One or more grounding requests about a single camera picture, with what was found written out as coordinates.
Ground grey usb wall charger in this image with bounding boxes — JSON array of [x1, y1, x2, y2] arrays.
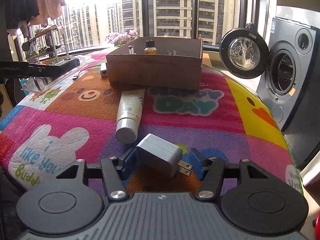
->
[[136, 133, 193, 178]]

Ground grey usb adapter white cable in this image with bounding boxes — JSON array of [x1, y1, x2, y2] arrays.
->
[[72, 62, 109, 81]]

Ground cream lotion tube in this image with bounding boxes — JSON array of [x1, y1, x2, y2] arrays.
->
[[116, 89, 145, 144]]

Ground amber bottle black cap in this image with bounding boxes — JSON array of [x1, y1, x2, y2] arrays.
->
[[144, 40, 157, 55]]

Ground clear bag with black item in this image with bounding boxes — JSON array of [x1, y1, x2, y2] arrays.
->
[[21, 77, 54, 93]]

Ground white travel plug adapter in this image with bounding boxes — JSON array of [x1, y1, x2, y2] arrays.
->
[[167, 50, 176, 56]]

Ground metal shoe rack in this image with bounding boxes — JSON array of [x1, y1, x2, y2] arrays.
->
[[22, 24, 70, 63]]

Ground colourful cartoon play mat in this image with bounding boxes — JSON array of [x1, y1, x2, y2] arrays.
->
[[1, 51, 302, 191]]

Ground hanging dark clothes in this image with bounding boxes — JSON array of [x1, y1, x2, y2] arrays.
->
[[3, 0, 40, 30]]

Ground hanging pink clothes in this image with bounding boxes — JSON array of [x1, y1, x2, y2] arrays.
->
[[30, 0, 66, 26]]

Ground pink potted flowers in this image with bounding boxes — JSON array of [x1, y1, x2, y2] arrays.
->
[[105, 29, 138, 47]]

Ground pink cardboard box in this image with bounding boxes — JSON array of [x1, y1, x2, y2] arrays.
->
[[106, 37, 202, 90]]

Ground grey washing machine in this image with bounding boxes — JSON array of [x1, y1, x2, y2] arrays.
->
[[257, 5, 319, 170]]

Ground round washing machine door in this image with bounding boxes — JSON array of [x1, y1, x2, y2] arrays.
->
[[219, 23, 270, 79]]

